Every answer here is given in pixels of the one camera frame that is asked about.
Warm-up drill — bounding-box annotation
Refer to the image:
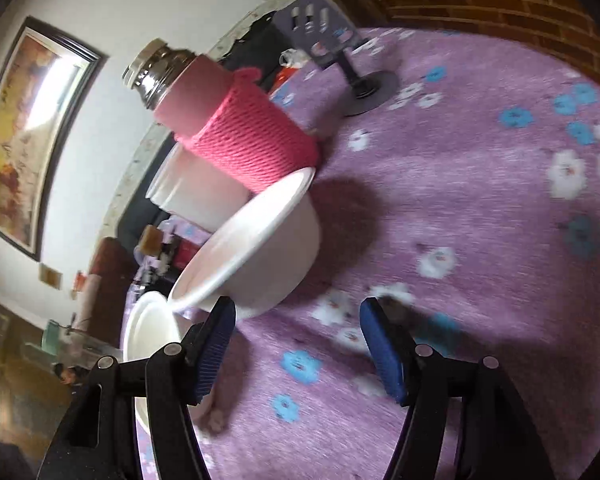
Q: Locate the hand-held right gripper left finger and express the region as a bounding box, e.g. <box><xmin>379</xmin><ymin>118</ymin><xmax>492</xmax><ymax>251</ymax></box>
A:
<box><xmin>35</xmin><ymin>296</ymin><xmax>238</xmax><ymax>480</ymax></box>

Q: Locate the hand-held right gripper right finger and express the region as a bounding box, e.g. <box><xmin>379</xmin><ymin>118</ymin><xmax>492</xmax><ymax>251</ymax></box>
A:
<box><xmin>359</xmin><ymin>297</ymin><xmax>556</xmax><ymax>480</ymax></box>

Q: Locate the white paper bowl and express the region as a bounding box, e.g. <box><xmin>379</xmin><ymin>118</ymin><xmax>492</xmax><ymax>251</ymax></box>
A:
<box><xmin>167</xmin><ymin>166</ymin><xmax>323</xmax><ymax>322</ymax></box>

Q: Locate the large white bowl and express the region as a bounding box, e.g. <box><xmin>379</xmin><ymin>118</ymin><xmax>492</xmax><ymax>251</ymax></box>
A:
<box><xmin>121</xmin><ymin>291</ymin><xmax>186</xmax><ymax>428</ymax></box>

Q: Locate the dark jar with wooden lid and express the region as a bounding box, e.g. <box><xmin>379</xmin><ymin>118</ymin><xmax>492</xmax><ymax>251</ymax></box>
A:
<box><xmin>132</xmin><ymin>225</ymin><xmax>181</xmax><ymax>286</ymax></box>

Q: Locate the brown sofa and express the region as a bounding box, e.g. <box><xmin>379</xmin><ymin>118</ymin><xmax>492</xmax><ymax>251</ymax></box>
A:
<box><xmin>77</xmin><ymin>237</ymin><xmax>141</xmax><ymax>331</ymax></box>

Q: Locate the purple floral tablecloth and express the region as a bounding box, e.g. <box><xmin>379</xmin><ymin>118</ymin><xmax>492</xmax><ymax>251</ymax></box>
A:
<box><xmin>125</xmin><ymin>25</ymin><xmax>600</xmax><ymax>480</ymax></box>

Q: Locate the dark wooden display cabinet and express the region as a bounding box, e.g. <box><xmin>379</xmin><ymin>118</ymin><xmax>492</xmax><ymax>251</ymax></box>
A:
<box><xmin>0</xmin><ymin>292</ymin><xmax>76</xmax><ymax>461</ymax></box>

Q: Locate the thermos with pink knitted sleeve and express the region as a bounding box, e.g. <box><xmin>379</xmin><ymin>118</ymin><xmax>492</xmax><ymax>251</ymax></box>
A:
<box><xmin>121</xmin><ymin>38</ymin><xmax>322</xmax><ymax>195</ymax></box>

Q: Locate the grey phone stand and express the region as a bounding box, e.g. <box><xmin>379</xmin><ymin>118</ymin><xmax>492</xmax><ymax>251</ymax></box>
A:
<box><xmin>272</xmin><ymin>0</ymin><xmax>401</xmax><ymax>117</ymax></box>

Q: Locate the small wall picture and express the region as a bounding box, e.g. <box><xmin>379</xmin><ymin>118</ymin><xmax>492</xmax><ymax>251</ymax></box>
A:
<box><xmin>39</xmin><ymin>264</ymin><xmax>64</xmax><ymax>290</ymax></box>

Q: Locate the large framed wall painting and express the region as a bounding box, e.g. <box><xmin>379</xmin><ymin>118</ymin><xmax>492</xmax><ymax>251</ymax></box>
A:
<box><xmin>0</xmin><ymin>16</ymin><xmax>106</xmax><ymax>262</ymax></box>

